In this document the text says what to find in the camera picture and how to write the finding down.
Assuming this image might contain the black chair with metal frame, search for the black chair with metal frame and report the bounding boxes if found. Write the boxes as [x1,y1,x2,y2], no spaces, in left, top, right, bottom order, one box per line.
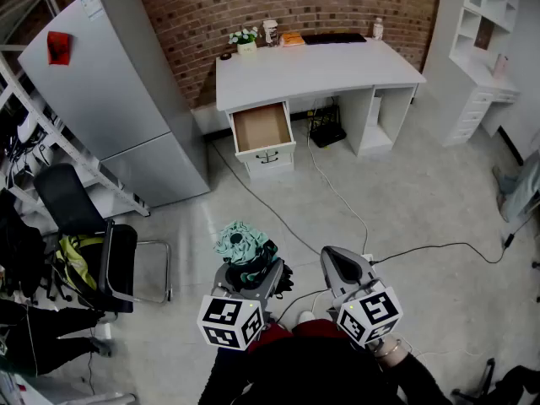
[33,162,174,316]

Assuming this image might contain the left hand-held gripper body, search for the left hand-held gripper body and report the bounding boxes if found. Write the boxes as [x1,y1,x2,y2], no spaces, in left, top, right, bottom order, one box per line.
[197,283,272,351]

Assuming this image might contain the white metal shelf rack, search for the white metal shelf rack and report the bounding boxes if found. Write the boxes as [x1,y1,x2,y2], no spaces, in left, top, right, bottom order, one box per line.
[0,0,152,232]

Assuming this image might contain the black hanging clothes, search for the black hanging clothes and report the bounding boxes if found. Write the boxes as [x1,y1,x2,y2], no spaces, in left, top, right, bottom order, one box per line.
[0,186,48,300]

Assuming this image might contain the pink item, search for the pink item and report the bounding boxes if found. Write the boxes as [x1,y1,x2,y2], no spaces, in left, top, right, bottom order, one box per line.
[492,53,510,80]

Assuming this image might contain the yellow-green backpack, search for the yellow-green backpack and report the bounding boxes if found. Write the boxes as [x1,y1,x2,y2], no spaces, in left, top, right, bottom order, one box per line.
[53,234,105,294]

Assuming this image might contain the potted plant in white pot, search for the potted plant in white pot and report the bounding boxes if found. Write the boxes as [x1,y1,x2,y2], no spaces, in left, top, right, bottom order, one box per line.
[228,26,260,56]

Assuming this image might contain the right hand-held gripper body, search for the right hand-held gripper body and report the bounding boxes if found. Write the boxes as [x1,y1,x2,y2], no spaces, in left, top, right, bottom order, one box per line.
[332,278,404,348]

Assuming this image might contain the red fridge magnet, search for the red fridge magnet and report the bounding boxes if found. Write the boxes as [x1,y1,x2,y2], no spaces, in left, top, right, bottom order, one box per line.
[46,30,73,67]

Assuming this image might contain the person's red trousers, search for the person's red trousers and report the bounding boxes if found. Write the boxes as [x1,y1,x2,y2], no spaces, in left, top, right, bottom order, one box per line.
[247,318,352,354]

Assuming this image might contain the white bookshelf cabinet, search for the white bookshelf cabinet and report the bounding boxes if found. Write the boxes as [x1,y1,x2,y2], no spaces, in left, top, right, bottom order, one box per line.
[421,0,523,148]

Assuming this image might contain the white desk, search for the white desk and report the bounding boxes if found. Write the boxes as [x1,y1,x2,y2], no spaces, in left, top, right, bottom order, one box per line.
[214,35,428,181]

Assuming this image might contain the metal bracelet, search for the metal bracelet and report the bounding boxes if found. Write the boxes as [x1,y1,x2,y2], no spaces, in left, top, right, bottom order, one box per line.
[375,338,402,359]

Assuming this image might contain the brown picture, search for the brown picture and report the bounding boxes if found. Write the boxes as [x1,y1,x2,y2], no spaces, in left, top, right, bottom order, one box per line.
[472,16,496,51]

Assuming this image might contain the black router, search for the black router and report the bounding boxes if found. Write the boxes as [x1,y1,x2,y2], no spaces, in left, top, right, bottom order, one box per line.
[308,105,348,149]

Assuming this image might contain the grey refrigerator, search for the grey refrigerator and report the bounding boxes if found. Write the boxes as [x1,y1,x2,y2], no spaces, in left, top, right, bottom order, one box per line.
[17,0,212,209]

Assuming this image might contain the clear glass jar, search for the clear glass jar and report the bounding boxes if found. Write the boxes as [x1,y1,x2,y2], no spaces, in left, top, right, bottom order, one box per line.
[262,19,281,48]

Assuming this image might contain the white floor cable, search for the white floor cable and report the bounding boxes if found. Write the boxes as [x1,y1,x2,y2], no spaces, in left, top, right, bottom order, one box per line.
[305,99,375,265]

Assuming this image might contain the person's black jacket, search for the person's black jacket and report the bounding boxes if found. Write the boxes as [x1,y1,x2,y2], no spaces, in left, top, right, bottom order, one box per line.
[219,334,406,405]

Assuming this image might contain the black floor cable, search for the black floor cable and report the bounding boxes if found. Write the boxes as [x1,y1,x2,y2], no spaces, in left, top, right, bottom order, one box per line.
[370,213,539,267]

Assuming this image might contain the white fridge label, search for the white fridge label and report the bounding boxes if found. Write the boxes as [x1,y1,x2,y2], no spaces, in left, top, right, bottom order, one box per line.
[79,0,105,22]

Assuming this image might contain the orange packet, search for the orange packet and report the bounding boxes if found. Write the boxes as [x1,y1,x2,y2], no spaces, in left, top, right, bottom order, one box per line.
[279,31,306,48]

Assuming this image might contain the wooden drawer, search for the wooden drawer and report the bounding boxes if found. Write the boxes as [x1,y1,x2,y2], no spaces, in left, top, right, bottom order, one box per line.
[227,101,298,165]

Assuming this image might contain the person's right forearm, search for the person's right forearm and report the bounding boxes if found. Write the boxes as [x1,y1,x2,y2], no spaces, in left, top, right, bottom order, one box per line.
[372,337,455,405]

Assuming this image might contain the person's left forearm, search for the person's left forearm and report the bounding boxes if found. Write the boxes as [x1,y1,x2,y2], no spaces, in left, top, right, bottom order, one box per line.
[197,345,254,405]

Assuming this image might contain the black office chair base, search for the black office chair base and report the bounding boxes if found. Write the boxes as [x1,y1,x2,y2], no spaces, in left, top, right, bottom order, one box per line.
[450,355,540,405]

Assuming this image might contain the black keyboard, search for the black keyboard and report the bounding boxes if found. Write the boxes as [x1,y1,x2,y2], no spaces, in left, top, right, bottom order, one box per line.
[300,32,368,46]

